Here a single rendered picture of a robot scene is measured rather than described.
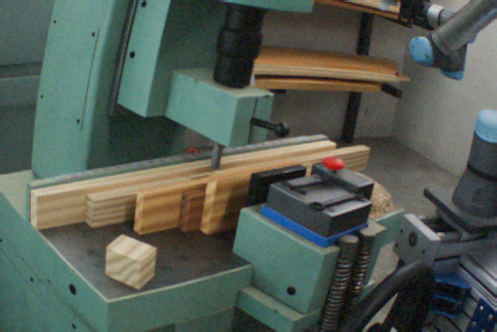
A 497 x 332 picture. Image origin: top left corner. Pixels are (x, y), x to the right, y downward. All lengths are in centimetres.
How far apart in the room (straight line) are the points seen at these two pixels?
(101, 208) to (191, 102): 21
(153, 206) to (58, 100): 34
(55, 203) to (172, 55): 29
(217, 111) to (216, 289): 24
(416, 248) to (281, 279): 64
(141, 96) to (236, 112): 16
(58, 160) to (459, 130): 374
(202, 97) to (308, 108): 343
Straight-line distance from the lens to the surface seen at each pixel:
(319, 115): 445
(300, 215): 81
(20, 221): 111
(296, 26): 412
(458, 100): 462
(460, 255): 149
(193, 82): 96
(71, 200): 86
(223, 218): 92
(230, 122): 91
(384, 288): 77
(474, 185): 148
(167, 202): 89
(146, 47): 99
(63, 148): 113
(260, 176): 87
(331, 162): 88
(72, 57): 110
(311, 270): 80
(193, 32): 100
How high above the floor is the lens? 130
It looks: 20 degrees down
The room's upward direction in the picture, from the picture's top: 11 degrees clockwise
